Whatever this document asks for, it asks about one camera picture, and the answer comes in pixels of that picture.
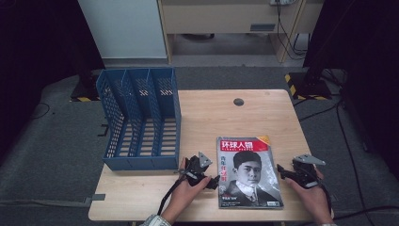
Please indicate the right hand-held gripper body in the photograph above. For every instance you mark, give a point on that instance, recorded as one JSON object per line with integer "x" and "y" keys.
{"x": 304, "y": 174}

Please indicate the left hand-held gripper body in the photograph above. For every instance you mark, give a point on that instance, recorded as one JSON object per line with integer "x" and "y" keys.
{"x": 196, "y": 168}

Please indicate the magazine with portrait cover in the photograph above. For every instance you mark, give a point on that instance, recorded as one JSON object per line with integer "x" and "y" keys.
{"x": 247, "y": 175}

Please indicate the blue plastic file rack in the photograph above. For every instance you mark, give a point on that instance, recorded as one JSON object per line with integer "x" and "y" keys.
{"x": 141, "y": 163}

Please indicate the person's right hand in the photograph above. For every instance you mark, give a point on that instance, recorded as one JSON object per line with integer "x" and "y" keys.
{"x": 313, "y": 201}

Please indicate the person's left hand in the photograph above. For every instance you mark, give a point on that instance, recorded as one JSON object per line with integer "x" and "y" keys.
{"x": 182, "y": 197}

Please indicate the round grey table grommet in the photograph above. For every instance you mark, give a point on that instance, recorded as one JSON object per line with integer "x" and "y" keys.
{"x": 238, "y": 102}

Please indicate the black stand base striped edge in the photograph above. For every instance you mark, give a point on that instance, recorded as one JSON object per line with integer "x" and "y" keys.
{"x": 84, "y": 92}
{"x": 309, "y": 88}

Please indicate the grey tape strip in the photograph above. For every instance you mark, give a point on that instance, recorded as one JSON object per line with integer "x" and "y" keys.
{"x": 98, "y": 197}

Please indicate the black curtain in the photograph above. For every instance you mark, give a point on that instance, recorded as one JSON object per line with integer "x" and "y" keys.
{"x": 37, "y": 62}
{"x": 370, "y": 62}

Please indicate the grey rectangular label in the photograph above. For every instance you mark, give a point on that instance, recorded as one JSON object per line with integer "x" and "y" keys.
{"x": 262, "y": 27}

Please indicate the light wooden desk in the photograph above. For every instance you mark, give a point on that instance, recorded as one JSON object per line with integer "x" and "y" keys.
{"x": 213, "y": 19}

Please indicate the white cabinet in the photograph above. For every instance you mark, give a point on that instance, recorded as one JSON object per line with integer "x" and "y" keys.
{"x": 125, "y": 28}

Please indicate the white power strip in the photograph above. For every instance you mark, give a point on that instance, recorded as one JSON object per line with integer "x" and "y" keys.
{"x": 282, "y": 2}

